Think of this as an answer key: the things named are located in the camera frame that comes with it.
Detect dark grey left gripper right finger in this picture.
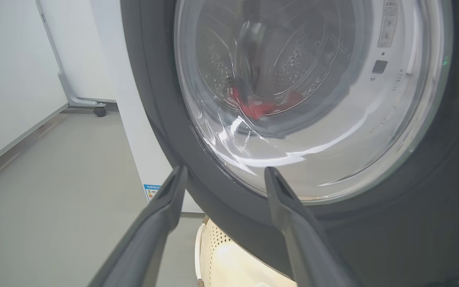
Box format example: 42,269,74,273
265,167,359,287

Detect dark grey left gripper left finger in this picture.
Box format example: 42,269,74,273
88,166,188,287

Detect dark grey glass washer door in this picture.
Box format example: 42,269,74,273
120,0,459,287

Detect red basketball shorts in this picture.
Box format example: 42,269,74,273
229,88,304,120

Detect cream perforated laundry basket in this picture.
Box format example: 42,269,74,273
194,217,298,287

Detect white front-load washing machine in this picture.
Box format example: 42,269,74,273
90,0,449,214

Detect blue energy label sticker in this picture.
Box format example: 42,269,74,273
144,184,162,203

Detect white rolling partition panel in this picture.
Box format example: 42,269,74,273
35,0,117,117

